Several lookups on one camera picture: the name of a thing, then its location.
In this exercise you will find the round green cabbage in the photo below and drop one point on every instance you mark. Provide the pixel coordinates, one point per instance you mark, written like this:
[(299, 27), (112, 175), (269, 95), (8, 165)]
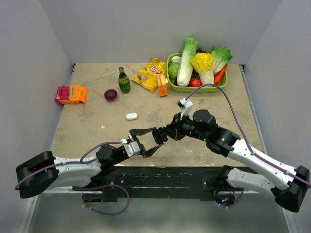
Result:
[(173, 70)]

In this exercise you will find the orange juice carton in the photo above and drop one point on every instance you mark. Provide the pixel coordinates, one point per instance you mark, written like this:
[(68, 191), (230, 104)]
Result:
[(162, 85)]

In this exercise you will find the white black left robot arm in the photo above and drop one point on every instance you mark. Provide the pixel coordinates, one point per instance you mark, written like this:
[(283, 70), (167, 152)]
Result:
[(46, 171)]

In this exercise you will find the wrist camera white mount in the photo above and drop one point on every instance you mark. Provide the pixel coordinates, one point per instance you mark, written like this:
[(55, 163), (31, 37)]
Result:
[(185, 105), (131, 147)]

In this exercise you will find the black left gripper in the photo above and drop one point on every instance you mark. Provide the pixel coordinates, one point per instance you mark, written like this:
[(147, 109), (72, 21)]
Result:
[(139, 132)]

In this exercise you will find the yellow Lays chips bag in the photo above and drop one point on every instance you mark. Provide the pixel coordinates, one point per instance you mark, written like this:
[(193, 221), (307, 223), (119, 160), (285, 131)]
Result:
[(147, 76)]

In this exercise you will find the long napa cabbage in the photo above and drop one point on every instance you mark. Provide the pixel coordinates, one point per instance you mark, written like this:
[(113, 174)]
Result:
[(185, 67)]

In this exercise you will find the orange carrot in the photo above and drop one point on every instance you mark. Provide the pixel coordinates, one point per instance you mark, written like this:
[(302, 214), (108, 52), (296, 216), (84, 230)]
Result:
[(220, 74)]

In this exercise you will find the pink orange snack box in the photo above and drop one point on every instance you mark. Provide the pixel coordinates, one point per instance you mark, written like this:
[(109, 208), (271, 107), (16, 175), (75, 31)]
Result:
[(73, 94)]

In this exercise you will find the green leaf lettuce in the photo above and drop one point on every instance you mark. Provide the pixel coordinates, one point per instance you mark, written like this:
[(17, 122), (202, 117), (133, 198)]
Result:
[(222, 55)]

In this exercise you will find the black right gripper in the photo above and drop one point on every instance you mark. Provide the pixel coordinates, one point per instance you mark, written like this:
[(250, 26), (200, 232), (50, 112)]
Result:
[(174, 129)]

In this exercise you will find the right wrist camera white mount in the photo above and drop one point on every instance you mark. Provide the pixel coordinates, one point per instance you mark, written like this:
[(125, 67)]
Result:
[(185, 105)]

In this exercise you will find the green glass bottle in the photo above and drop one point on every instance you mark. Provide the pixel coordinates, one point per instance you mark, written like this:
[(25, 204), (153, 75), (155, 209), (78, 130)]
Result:
[(124, 82)]

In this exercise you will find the black earbud charging case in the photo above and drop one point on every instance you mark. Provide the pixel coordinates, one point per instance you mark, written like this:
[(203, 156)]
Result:
[(159, 136)]

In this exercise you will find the dark purple grapes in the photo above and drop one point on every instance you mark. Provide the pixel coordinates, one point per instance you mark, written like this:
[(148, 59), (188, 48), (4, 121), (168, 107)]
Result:
[(199, 50)]

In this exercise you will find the yellow leaf cabbage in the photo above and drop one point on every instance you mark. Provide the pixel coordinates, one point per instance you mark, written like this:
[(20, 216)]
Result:
[(203, 64)]

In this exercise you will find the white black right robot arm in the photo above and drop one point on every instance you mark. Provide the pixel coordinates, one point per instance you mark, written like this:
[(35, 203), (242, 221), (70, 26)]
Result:
[(288, 185)]

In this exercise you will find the red onion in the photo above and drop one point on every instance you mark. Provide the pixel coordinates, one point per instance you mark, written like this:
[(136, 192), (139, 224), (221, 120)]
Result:
[(110, 94)]

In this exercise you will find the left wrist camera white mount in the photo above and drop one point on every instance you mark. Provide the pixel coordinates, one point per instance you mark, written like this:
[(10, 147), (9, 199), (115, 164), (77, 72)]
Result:
[(131, 147)]

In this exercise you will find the white earbud charging case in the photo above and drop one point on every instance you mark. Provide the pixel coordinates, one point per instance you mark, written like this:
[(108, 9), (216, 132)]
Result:
[(131, 116)]

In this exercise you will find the red apple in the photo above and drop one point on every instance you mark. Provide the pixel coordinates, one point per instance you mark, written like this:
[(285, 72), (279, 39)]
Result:
[(195, 82)]

